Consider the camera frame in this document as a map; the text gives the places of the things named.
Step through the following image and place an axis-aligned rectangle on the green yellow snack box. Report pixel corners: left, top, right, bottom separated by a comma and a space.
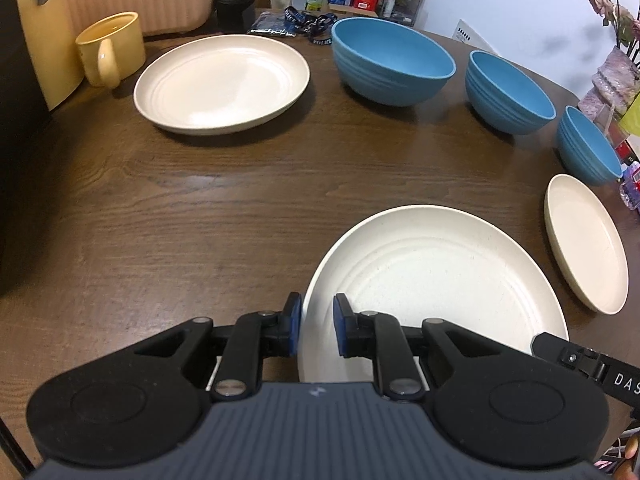
618, 94, 640, 136

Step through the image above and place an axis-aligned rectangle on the cream plate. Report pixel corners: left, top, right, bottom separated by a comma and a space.
544, 174, 629, 315
134, 35, 310, 136
297, 205, 568, 382

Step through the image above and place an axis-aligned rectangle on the red label water bottle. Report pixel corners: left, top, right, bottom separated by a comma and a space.
620, 162, 640, 210

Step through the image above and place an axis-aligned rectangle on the pink marbled vase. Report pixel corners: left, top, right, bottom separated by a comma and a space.
578, 47, 639, 120

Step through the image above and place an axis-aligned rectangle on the yellow ceramic mug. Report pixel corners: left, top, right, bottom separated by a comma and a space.
75, 11, 146, 89

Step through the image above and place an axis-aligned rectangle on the blue bowl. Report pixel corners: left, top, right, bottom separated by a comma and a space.
465, 50, 556, 136
331, 18, 457, 107
556, 105, 623, 186

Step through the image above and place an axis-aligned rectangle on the black cylindrical cup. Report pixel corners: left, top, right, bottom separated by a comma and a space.
214, 0, 255, 34

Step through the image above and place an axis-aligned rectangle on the white leaning board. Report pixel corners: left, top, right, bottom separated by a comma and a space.
451, 18, 498, 54

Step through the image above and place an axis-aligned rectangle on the blue police lanyard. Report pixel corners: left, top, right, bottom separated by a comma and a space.
247, 5, 339, 47

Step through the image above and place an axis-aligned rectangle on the red cigarette box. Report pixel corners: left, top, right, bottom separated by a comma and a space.
615, 140, 638, 166

